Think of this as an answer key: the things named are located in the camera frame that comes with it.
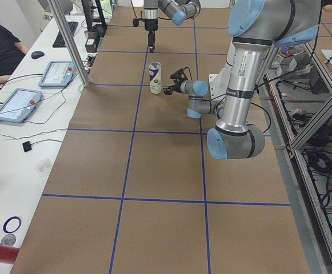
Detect black monitor stand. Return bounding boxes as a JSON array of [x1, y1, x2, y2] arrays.
[[81, 0, 107, 35]]

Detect near teach pendant tablet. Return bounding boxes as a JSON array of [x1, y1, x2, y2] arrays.
[[0, 88, 42, 123]]

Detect black box white label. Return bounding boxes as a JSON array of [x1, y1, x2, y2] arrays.
[[85, 26, 103, 53]]

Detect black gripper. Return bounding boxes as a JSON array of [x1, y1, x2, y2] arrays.
[[145, 18, 157, 53], [163, 81, 184, 95]]

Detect grey round lid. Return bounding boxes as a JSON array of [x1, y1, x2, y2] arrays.
[[1, 233, 17, 247]]

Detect small black square device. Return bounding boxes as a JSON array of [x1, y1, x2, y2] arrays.
[[22, 141, 32, 152]]

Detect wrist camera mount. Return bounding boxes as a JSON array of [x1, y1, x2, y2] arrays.
[[133, 18, 145, 27], [170, 67, 189, 83]]

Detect far teach pendant tablet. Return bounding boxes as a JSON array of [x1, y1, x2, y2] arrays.
[[38, 61, 75, 88]]

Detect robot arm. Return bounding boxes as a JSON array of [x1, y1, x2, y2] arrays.
[[141, 0, 201, 53], [207, 1, 322, 160]]

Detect tennis ball Roland Garros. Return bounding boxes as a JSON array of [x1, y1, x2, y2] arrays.
[[150, 86, 162, 95]]

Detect aluminium frame post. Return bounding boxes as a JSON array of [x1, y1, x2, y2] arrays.
[[48, 0, 89, 87]]

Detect black keyboard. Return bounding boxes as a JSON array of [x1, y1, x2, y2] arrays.
[[52, 21, 79, 48]]

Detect black computer mouse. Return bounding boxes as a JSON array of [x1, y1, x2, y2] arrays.
[[31, 51, 45, 60]]

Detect teach pendant tablet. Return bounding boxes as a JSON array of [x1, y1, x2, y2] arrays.
[[0, 88, 42, 123], [38, 61, 75, 88]]

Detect tennis ball Wilson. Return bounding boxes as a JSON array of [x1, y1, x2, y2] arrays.
[[150, 79, 162, 88]]

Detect clear tennis ball can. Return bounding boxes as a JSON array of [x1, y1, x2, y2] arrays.
[[148, 61, 162, 82]]

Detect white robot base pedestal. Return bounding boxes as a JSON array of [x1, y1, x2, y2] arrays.
[[208, 73, 253, 102]]

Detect blue tape ring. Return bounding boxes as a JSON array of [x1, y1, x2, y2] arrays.
[[3, 216, 22, 233]]

